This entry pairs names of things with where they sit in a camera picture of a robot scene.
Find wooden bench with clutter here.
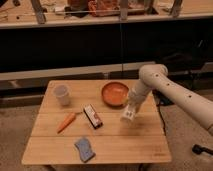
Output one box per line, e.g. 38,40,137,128
0,0,213,29

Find blue sponge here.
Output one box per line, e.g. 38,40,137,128
75,137,95,163

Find orange bowl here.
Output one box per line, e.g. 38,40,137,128
101,82,129,107

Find translucent plastic cup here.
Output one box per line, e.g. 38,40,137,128
53,85,70,106

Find black cable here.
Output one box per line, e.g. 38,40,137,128
156,96,168,136

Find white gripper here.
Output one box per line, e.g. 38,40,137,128
127,89,146,113

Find black floor object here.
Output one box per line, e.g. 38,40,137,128
192,144,213,155

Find brown snack box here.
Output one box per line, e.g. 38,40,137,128
83,105,103,129

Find orange toy carrot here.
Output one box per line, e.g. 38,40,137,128
57,113,76,133

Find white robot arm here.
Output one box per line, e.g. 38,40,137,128
123,64,213,136

